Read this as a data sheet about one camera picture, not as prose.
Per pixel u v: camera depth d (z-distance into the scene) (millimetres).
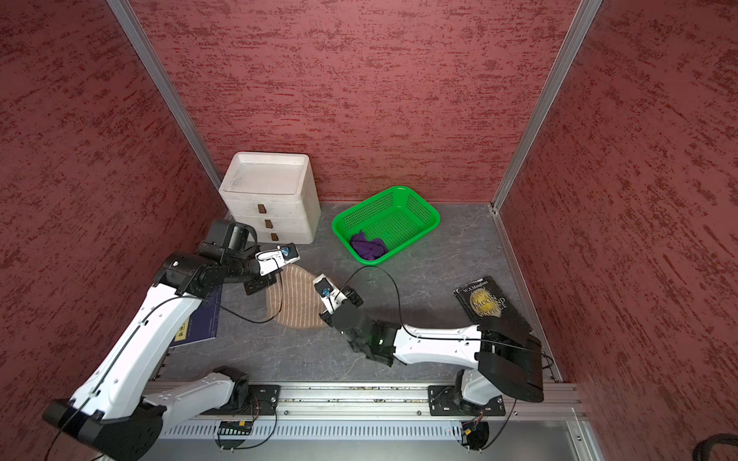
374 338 559
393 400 756
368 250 947
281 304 775
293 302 793
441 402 726
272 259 595
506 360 424
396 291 962
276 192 920
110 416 363
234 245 534
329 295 602
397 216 1170
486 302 918
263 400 731
